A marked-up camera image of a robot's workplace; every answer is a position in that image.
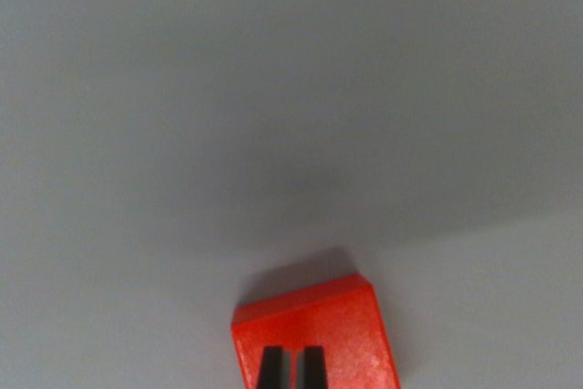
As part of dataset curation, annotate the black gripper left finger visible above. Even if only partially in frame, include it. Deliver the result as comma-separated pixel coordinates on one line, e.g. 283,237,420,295
256,345,292,389

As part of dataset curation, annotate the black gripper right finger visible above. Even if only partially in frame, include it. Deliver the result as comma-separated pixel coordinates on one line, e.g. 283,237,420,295
295,345,331,389

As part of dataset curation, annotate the red block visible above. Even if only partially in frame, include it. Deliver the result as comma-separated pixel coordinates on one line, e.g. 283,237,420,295
230,272,402,389

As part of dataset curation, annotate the white plastic bin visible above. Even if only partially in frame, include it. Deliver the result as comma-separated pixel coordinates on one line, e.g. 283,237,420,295
0,0,583,389

